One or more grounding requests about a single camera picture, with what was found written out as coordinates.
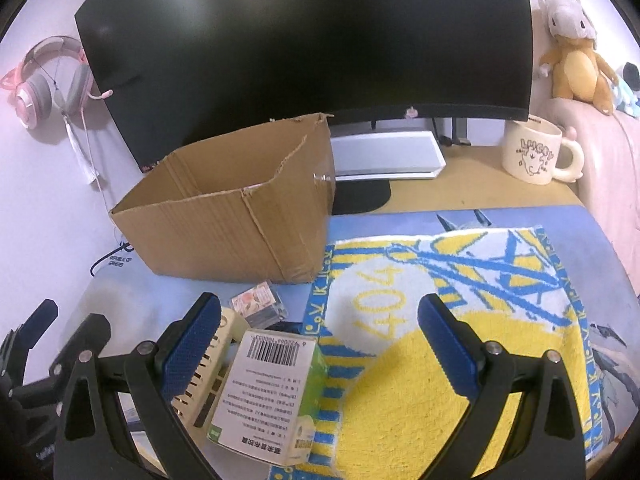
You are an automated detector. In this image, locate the cream slotted plastic holder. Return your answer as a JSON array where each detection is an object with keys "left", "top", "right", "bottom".
[{"left": 171, "top": 308, "right": 248, "bottom": 438}]

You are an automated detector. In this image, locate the pink sofa blanket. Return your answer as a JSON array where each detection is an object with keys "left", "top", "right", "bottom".
[{"left": 540, "top": 99, "right": 639, "bottom": 290}]

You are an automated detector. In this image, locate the small clear packet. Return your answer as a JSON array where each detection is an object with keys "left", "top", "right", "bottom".
[{"left": 230, "top": 281, "right": 288, "bottom": 330}]

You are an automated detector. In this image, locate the cream cartoon mug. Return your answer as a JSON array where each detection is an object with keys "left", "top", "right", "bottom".
[{"left": 501, "top": 115, "right": 585, "bottom": 185}]

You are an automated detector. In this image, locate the brown cardboard box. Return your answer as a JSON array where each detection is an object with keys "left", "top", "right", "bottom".
[{"left": 111, "top": 113, "right": 335, "bottom": 284}]

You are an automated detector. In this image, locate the pink cat-ear headset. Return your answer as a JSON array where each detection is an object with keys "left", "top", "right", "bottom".
[{"left": 1, "top": 36, "right": 113, "bottom": 185}]

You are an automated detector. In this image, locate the green white medicine box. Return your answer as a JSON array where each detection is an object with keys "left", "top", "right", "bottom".
[{"left": 207, "top": 330, "right": 329, "bottom": 467}]

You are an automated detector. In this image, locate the light blue desk mat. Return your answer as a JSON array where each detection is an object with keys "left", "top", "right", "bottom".
[{"left": 74, "top": 202, "right": 640, "bottom": 480}]

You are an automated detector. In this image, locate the yellow blue 404 towel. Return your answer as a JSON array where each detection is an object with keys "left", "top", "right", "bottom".
[{"left": 269, "top": 226, "right": 603, "bottom": 479}]

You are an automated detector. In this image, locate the black curved monitor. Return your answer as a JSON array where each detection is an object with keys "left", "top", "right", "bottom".
[{"left": 75, "top": 0, "right": 533, "bottom": 167}]

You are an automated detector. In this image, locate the white console under monitor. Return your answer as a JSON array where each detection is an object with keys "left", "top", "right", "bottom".
[{"left": 331, "top": 131, "right": 446, "bottom": 181}]

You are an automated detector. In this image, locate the Cubone plush toy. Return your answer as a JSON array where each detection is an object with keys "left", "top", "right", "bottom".
[{"left": 537, "top": 0, "right": 620, "bottom": 116}]

